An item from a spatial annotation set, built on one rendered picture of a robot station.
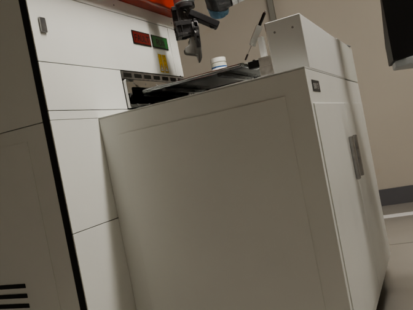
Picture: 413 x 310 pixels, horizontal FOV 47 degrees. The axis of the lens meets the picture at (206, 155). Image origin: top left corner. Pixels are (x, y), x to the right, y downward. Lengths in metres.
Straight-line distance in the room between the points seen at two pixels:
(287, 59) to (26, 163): 0.74
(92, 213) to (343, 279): 0.68
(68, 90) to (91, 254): 0.45
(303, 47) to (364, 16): 2.57
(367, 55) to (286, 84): 2.59
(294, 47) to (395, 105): 2.54
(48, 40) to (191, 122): 0.44
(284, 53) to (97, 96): 0.57
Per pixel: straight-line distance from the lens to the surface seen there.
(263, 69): 1.47
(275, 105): 1.21
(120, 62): 1.63
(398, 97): 3.76
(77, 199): 1.33
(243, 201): 1.26
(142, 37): 1.79
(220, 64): 2.18
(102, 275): 1.39
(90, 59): 1.50
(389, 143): 3.76
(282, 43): 1.28
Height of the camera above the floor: 0.67
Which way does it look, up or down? 1 degrees down
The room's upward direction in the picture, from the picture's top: 11 degrees counter-clockwise
